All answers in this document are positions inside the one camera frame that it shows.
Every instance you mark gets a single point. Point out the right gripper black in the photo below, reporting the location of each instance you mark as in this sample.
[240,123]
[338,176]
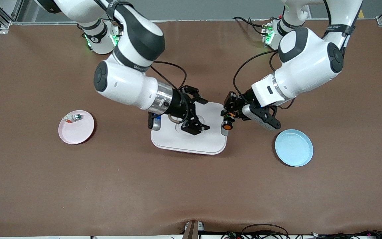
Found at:
[178,105]

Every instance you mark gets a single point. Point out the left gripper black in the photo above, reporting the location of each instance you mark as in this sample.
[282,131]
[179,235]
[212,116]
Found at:
[237,102]

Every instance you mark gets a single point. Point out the orange black switch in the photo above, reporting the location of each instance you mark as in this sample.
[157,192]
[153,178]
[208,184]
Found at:
[227,126]

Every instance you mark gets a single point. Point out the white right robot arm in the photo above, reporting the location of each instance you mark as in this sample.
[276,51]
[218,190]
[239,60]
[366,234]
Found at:
[124,83]

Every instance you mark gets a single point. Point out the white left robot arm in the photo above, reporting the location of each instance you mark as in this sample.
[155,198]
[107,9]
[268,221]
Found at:
[310,66]

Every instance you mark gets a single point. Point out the white lidded storage box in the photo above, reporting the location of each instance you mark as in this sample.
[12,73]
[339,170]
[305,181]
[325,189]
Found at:
[207,142]

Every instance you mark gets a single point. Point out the light blue round plate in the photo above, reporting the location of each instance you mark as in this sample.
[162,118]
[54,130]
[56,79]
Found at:
[293,147]

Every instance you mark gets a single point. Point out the pink round plate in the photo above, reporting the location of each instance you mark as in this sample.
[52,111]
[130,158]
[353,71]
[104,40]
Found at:
[75,136]

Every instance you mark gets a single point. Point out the green white switch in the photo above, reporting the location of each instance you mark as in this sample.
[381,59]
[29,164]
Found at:
[77,117]

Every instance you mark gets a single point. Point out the brown grey edge bracket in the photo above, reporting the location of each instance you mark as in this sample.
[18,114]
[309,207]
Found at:
[192,232]

